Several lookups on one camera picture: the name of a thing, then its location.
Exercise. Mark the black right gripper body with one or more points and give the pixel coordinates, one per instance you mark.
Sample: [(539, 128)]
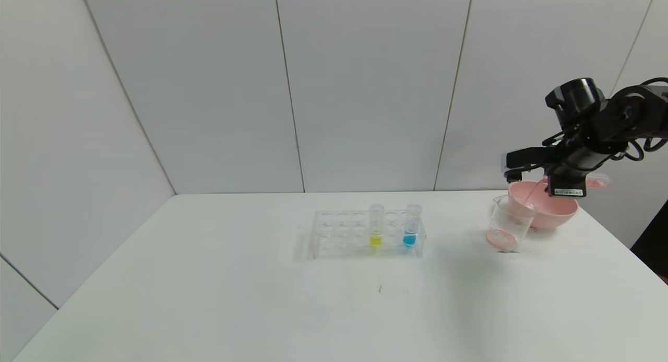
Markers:
[(568, 191)]

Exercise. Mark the test tube with red pigment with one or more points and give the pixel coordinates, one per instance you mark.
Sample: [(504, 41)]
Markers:
[(597, 181)]

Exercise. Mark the test tube with blue pigment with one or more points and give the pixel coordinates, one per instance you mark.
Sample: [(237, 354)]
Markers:
[(409, 240)]

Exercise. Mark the right robot arm black grey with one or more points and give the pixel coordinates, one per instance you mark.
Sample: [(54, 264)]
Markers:
[(579, 98)]

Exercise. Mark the test tube with yellow pigment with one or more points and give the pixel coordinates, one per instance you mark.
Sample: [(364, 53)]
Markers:
[(376, 241)]

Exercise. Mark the clear acrylic test tube rack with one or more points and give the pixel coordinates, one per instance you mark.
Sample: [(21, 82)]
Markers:
[(344, 231)]

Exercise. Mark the pink plastic bowl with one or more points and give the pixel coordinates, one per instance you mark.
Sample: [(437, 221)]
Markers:
[(548, 213)]

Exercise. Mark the clear glass beaker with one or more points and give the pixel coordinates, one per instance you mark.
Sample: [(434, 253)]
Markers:
[(503, 239)]

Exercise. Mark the black background object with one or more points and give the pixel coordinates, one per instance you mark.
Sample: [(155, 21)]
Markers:
[(652, 242)]

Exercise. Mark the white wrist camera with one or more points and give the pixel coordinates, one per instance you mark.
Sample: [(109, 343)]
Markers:
[(527, 157)]

